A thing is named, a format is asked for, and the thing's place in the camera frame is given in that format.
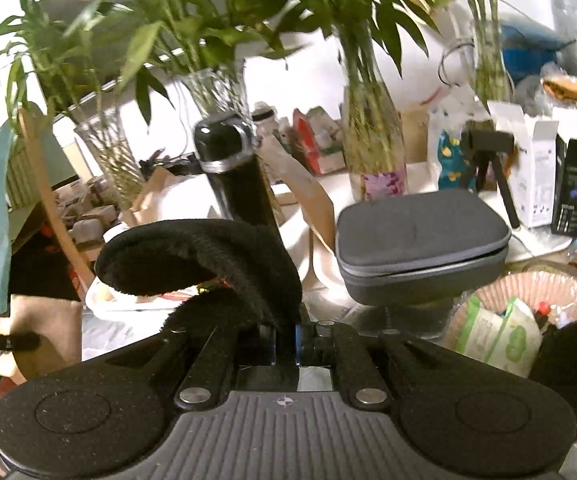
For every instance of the small black tripod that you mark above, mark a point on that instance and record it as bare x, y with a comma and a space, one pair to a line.
488, 142

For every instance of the black plush pad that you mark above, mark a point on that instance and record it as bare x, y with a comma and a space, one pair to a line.
563, 375

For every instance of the crumpled brown paper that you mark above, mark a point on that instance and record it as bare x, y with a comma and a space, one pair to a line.
153, 195

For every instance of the black thermos bottle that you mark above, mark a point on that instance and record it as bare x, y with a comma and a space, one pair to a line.
238, 180

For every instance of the glass vase with bamboo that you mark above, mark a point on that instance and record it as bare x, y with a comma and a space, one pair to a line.
108, 160
218, 90
491, 75

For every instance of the brown paper bag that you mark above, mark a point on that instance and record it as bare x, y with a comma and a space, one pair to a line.
308, 195

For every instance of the wooden chair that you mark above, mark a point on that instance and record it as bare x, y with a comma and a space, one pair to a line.
51, 200

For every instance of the white carton box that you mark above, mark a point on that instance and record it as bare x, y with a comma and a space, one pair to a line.
531, 175

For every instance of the woven round plate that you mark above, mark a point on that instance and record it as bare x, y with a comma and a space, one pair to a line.
473, 290

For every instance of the red white carton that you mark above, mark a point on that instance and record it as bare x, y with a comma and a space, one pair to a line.
321, 140

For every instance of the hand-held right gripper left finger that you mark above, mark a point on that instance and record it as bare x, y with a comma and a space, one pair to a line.
264, 346

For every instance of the black plush earmuff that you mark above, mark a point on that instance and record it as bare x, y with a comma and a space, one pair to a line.
218, 250

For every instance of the green white wipe packet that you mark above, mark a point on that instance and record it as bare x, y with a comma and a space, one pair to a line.
476, 332
516, 340

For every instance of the tall black box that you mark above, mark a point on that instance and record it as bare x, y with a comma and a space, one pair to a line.
573, 185

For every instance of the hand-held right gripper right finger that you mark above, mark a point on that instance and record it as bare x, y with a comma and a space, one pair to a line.
302, 347

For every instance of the blue patterned bag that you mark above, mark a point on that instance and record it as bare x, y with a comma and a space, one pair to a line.
452, 160

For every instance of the bamboo vase with purple label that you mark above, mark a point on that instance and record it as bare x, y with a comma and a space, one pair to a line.
371, 135

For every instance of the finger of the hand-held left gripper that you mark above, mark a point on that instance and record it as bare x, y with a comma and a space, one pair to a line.
3, 344

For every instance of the grey zip case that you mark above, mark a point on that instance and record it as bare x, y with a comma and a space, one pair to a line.
418, 240

